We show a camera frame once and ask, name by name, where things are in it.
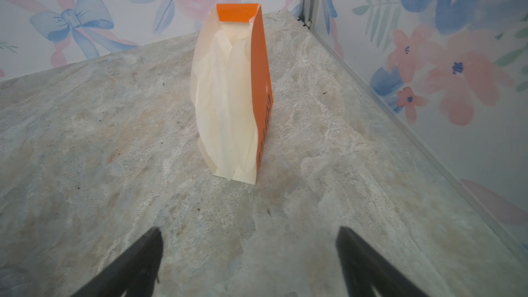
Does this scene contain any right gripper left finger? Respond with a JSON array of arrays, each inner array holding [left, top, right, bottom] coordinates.
[[74, 227, 164, 296]]

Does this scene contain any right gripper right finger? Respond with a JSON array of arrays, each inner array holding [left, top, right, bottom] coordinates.
[[335, 226, 428, 297]]

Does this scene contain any coffee filter paper pack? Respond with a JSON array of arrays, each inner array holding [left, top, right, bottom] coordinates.
[[191, 4, 274, 184]]

